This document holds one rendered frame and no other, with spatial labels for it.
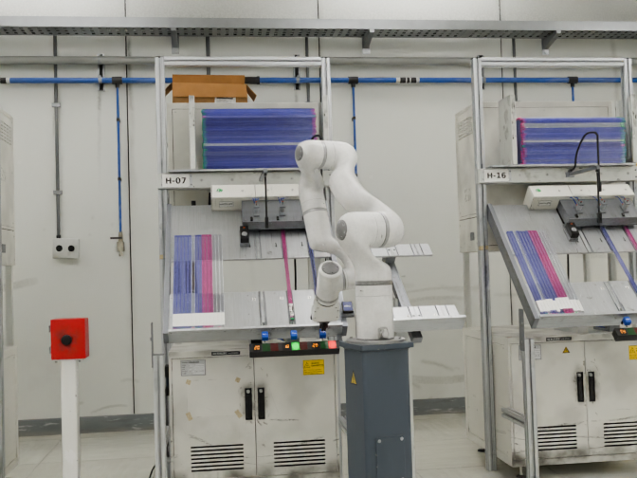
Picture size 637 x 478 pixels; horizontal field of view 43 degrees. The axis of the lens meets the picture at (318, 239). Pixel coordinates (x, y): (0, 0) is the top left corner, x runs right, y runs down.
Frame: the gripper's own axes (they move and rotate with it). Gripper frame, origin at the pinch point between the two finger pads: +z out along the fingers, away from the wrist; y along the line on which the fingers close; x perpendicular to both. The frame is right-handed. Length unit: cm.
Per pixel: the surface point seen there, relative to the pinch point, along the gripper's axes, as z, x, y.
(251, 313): 5.3, 11.3, -26.4
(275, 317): 5.3, 9.0, -17.4
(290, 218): -1, 58, -8
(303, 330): 5.7, 2.3, -7.0
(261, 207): -1, 65, -20
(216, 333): 5.3, 2.2, -40.1
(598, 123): -20, 96, 138
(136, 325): 155, 129, -89
